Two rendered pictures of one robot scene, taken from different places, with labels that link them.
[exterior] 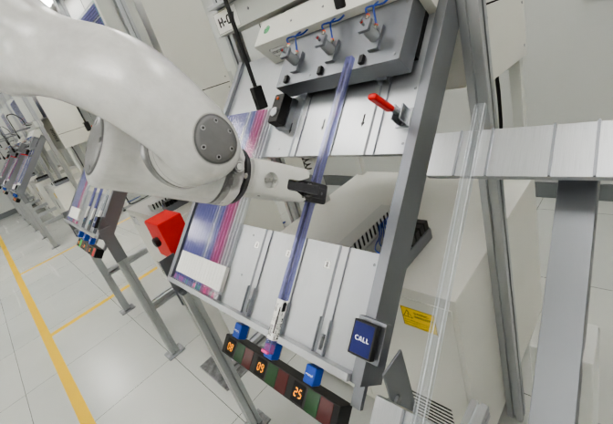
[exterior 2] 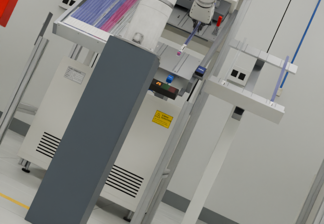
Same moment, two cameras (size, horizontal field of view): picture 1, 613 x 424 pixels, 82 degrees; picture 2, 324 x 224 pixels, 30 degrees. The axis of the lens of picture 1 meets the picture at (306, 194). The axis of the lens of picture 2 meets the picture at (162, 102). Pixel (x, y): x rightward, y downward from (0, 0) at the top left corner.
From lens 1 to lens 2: 250 cm
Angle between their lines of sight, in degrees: 47
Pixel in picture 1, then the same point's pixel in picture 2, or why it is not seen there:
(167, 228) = (11, 0)
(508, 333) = (175, 162)
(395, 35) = (223, 8)
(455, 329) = not seen: hidden behind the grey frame
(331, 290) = (179, 61)
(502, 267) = (193, 124)
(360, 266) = (193, 60)
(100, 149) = not seen: outside the picture
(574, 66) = (204, 113)
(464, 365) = not seen: hidden behind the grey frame
